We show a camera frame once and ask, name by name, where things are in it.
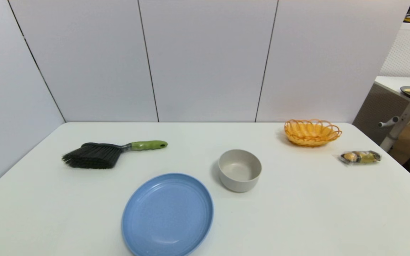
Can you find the beige round bowl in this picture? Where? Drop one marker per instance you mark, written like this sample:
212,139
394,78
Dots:
240,172

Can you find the blue round plate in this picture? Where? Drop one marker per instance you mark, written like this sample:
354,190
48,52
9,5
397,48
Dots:
167,215

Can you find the orange woven plastic basket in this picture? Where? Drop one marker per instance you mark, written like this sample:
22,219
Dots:
311,134

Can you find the clear wrapped snack packet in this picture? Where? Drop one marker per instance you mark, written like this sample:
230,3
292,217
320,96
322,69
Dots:
361,157

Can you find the grey perforated panel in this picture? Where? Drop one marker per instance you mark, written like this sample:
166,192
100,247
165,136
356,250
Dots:
376,110

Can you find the white side table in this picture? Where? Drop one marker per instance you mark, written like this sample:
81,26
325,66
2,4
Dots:
393,83

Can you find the white table leg with crank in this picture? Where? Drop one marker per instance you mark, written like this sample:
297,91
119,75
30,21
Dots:
399,124

